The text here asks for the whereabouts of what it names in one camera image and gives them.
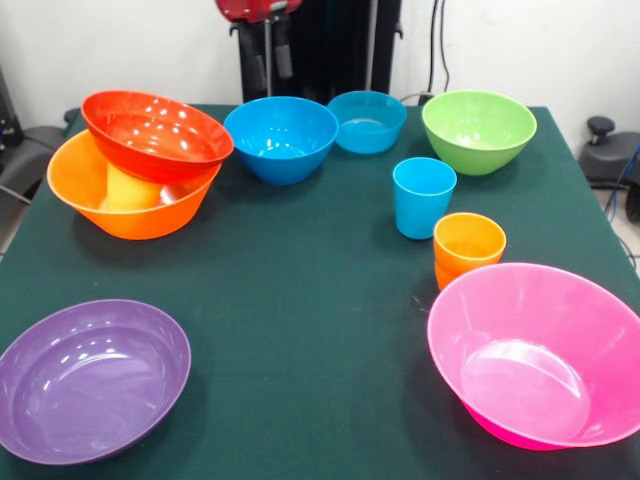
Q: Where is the green bowl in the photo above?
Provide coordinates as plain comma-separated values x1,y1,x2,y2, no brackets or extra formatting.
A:
421,88,538,177

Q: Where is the pink bowl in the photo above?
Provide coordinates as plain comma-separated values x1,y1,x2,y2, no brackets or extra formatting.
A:
426,262,640,452

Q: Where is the red bowl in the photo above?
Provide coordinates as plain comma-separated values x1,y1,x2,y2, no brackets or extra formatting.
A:
80,89,235,185

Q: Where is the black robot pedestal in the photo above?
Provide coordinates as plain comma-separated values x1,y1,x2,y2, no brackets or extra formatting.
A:
229,0,405,105

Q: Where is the dark green table cloth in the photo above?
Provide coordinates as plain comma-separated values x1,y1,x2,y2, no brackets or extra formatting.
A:
0,102,640,480

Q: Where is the blue cup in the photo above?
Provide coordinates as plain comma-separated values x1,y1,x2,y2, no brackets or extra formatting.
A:
392,156,458,241

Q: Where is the large blue bowl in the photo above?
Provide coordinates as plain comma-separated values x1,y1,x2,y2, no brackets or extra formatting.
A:
223,95,340,186

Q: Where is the yellow cup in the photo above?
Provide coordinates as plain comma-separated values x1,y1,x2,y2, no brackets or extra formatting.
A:
103,162,162,212

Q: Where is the small translucent blue bowl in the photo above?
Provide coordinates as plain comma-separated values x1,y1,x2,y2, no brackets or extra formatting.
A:
327,90,408,155

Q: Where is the black office chair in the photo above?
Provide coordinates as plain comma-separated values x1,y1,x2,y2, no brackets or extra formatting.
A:
0,64,69,201

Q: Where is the black chair base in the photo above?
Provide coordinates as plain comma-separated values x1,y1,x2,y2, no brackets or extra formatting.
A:
578,115,640,225

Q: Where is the orange cup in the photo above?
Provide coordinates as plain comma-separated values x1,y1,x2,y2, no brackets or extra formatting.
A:
433,212,508,275
434,259,471,292

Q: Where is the orange bowl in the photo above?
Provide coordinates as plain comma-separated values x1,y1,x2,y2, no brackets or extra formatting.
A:
46,129,224,241

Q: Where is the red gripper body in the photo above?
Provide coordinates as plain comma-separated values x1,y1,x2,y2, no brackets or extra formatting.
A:
214,0,304,24

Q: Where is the black wall cable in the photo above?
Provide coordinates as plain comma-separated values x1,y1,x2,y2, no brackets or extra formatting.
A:
428,0,451,95

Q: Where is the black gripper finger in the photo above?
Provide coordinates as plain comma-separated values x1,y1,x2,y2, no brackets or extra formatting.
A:
251,22,269,91
276,18,294,80

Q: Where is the purple bowl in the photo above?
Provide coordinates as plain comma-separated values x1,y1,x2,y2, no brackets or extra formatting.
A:
0,298,193,466

